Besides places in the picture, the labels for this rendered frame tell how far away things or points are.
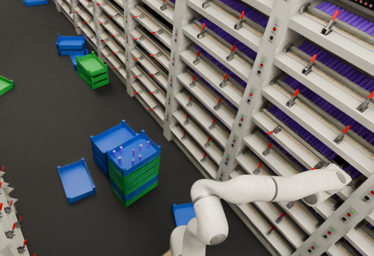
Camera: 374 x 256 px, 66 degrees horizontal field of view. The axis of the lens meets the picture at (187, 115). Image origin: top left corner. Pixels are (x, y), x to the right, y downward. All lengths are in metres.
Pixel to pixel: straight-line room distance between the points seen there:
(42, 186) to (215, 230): 1.69
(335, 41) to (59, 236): 1.96
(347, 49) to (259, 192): 0.62
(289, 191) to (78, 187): 1.69
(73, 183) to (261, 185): 1.69
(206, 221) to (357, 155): 0.71
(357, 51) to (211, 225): 0.81
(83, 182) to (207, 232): 1.53
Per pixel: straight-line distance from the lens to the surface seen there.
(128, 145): 2.06
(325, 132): 1.42
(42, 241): 2.25
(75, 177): 2.44
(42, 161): 2.60
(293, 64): 1.39
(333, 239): 1.72
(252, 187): 0.98
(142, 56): 2.58
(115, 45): 3.10
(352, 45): 1.25
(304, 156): 1.54
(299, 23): 1.31
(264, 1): 1.42
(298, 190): 1.12
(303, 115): 1.44
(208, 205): 1.04
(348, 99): 1.31
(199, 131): 2.21
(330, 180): 1.15
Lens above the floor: 1.99
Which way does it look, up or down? 44 degrees down
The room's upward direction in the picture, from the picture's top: 10 degrees clockwise
